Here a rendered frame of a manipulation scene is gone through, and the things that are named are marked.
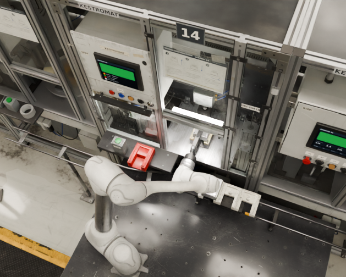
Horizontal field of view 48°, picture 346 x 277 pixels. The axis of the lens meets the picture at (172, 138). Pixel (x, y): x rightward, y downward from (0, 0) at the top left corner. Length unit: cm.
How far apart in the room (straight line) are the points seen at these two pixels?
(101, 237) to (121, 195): 58
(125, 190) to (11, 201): 206
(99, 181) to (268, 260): 121
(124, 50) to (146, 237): 126
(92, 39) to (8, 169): 221
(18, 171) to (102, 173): 205
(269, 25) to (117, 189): 97
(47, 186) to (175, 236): 153
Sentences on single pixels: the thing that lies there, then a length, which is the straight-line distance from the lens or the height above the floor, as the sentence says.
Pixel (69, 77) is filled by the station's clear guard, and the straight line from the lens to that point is 240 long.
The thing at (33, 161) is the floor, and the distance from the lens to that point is 384.
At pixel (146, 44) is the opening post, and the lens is 177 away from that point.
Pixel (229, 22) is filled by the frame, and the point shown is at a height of 201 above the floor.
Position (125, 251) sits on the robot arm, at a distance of 228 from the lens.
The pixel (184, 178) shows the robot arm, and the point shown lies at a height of 106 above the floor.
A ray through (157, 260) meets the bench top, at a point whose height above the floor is 68.
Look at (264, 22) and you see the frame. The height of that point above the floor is 201.
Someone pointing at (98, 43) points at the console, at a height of 180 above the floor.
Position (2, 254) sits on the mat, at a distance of 358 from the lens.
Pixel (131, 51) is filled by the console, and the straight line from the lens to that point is 184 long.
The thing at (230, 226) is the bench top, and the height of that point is 68.
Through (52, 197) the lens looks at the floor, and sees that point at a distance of 360.
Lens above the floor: 313
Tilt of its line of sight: 59 degrees down
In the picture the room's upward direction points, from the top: 6 degrees counter-clockwise
